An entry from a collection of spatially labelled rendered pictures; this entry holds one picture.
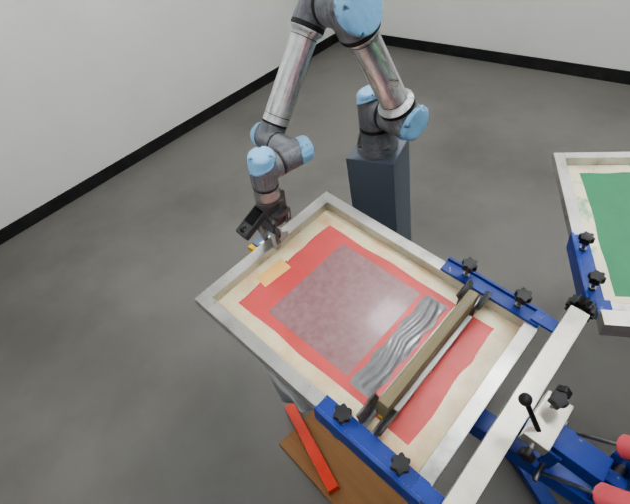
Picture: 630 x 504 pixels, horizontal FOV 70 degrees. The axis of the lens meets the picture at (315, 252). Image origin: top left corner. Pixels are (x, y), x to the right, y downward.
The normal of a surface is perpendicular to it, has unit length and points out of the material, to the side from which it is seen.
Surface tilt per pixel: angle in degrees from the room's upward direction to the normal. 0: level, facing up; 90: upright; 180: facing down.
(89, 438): 0
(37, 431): 0
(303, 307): 10
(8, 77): 90
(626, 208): 0
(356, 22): 83
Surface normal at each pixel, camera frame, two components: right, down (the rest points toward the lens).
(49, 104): 0.72, 0.39
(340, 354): -0.04, -0.62
